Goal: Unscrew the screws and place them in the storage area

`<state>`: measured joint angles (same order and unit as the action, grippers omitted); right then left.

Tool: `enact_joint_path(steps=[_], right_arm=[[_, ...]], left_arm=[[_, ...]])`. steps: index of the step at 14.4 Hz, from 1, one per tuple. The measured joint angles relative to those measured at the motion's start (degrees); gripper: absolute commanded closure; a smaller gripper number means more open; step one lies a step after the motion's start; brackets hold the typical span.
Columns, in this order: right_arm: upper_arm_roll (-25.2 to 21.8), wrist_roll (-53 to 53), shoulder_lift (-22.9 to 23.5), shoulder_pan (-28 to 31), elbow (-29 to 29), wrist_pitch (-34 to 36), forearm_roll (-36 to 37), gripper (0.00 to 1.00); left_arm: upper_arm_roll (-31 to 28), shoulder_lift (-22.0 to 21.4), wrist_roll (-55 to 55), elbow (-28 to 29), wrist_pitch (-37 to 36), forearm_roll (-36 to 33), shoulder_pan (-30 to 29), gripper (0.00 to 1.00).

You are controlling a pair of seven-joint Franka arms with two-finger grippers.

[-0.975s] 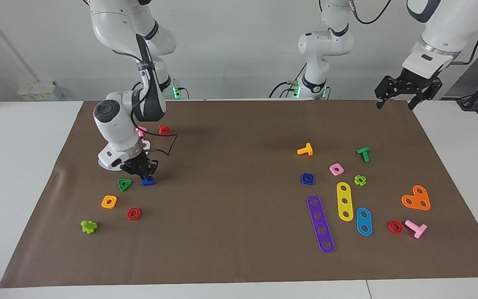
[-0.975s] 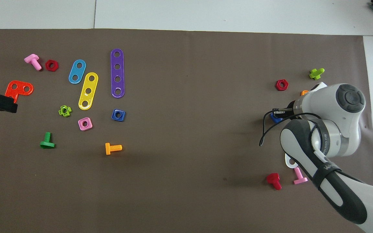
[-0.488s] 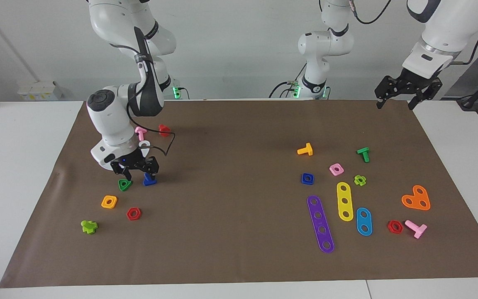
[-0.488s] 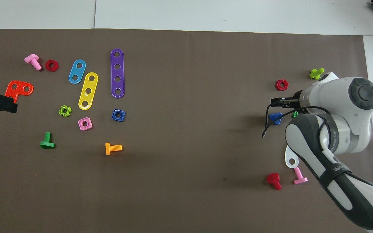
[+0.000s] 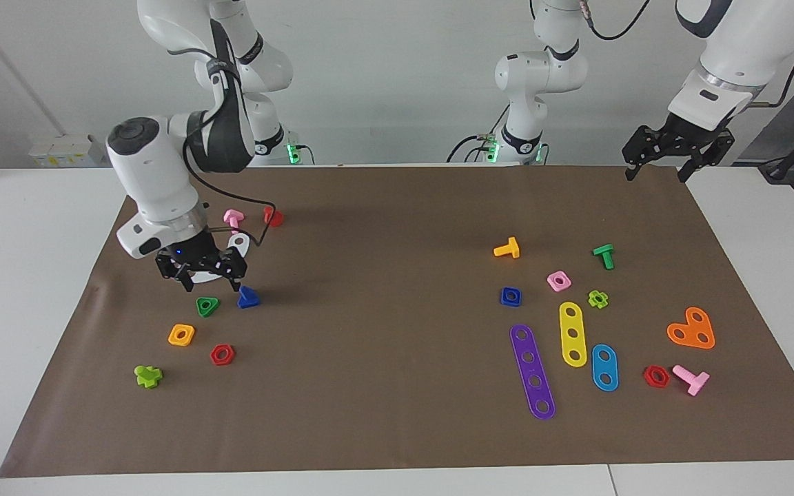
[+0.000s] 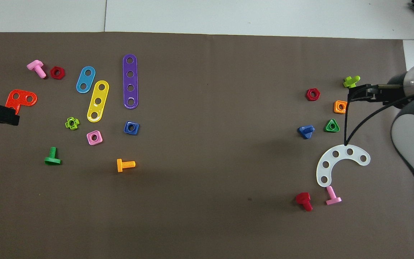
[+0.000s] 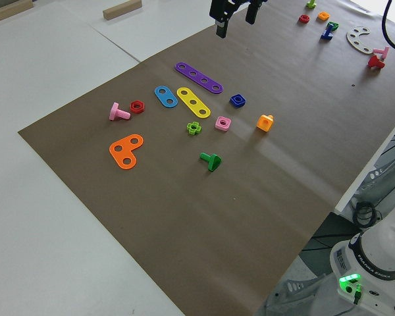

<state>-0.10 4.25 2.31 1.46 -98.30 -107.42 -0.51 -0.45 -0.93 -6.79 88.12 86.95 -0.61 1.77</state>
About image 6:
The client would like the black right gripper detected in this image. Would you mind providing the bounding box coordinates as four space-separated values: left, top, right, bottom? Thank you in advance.
348 83 414 107

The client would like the blue plastic screw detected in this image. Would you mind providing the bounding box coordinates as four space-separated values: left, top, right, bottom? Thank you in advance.
297 124 315 140

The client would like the blue square plastic nut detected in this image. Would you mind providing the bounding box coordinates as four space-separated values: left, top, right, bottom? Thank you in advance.
124 121 140 136

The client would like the lime plastic bolt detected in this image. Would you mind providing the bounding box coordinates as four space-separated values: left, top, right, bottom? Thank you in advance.
343 76 361 89

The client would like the orange three-hole angled plate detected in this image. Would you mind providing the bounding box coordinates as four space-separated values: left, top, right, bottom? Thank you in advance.
5 89 38 115

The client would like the orange square plastic nut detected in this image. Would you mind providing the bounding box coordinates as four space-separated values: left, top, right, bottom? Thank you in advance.
333 100 349 114

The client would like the green triangular plastic nut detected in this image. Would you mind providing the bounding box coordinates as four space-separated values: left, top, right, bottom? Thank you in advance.
324 119 340 133

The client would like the red hexagonal plastic nut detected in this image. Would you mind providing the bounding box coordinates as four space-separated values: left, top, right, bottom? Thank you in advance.
305 88 321 102
50 66 66 80

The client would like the pink plastic bolt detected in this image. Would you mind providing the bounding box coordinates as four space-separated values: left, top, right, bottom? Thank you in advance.
27 60 47 79
326 186 342 206

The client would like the green plastic bolt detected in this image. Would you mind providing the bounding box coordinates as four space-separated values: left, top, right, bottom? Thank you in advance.
44 146 61 166

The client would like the white curved five-hole plate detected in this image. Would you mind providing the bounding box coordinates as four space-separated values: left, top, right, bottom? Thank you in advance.
316 144 371 188

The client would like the blue two-hole plate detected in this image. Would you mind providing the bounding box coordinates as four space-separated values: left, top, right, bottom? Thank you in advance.
76 66 96 94

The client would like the yellow three-hole plate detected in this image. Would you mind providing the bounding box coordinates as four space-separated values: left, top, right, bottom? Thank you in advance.
87 80 110 123

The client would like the pink square plastic nut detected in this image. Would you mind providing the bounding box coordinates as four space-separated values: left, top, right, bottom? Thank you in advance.
87 130 104 146

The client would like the red plastic bolt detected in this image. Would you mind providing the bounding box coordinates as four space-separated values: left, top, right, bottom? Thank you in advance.
295 192 313 212

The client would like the orange plastic bolt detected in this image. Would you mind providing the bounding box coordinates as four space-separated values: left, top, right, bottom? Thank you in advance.
117 159 136 173

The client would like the purple four-hole plate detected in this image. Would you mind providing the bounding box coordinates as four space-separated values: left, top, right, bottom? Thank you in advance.
123 54 139 110

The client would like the brown table mat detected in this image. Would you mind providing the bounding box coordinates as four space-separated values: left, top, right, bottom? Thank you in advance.
0 32 414 259

